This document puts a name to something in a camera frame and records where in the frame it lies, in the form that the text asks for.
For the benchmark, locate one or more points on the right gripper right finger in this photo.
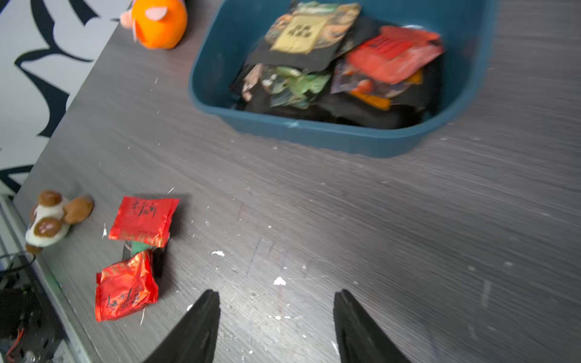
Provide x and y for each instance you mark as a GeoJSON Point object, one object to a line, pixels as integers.
{"type": "Point", "coordinates": [359, 338]}

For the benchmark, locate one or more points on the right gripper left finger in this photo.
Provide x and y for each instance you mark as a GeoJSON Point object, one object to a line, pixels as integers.
{"type": "Point", "coordinates": [194, 338]}

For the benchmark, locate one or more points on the red label dahongpao tea bag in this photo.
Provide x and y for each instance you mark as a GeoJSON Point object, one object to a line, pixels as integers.
{"type": "Point", "coordinates": [396, 53]}

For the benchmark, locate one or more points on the yellow oolong tea bag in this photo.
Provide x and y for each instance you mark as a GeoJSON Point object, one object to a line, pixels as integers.
{"type": "Point", "coordinates": [307, 37]}

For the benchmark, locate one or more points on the green floral tea bag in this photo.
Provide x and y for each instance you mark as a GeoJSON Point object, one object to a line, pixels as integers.
{"type": "Point", "coordinates": [132, 248]}

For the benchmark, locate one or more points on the teal plastic storage box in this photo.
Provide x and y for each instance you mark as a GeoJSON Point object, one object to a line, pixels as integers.
{"type": "Point", "coordinates": [466, 28]}

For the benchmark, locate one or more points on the brown white plush toy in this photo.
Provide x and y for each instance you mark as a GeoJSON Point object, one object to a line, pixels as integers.
{"type": "Point", "coordinates": [53, 217]}

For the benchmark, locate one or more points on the pink plush doll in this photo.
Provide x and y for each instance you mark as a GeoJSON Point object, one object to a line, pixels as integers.
{"type": "Point", "coordinates": [156, 24]}

